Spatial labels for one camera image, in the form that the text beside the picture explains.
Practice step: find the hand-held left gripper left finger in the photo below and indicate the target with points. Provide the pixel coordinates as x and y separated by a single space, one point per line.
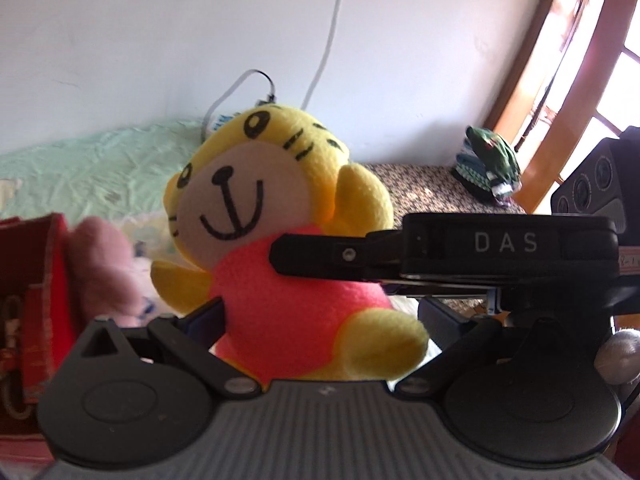
207 325

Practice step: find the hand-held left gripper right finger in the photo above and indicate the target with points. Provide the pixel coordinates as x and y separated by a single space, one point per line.
440 325

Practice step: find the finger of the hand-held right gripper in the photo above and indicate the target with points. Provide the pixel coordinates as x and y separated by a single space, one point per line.
325 255

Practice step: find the yellow tiger plush toy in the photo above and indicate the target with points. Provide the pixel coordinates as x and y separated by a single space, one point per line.
280 305

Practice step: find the mauve pink plush toy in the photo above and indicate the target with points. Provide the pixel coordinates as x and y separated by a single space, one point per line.
100 260

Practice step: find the red cardboard box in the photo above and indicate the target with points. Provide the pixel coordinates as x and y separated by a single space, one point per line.
35 250

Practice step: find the green folded clothes pile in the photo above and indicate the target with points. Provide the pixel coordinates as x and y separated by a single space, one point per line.
490 155

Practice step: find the pink plush with plaid bow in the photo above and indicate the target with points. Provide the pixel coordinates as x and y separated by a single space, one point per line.
136 260

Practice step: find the brown patterned cloth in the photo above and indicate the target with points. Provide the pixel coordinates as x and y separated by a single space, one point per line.
425 185

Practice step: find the grey fuzzy ball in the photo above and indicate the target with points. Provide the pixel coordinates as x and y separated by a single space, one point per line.
617 355

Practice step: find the light green bed sheet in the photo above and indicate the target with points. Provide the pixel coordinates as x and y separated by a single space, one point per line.
100 160

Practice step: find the wooden door frame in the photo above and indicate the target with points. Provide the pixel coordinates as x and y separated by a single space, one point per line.
570 125

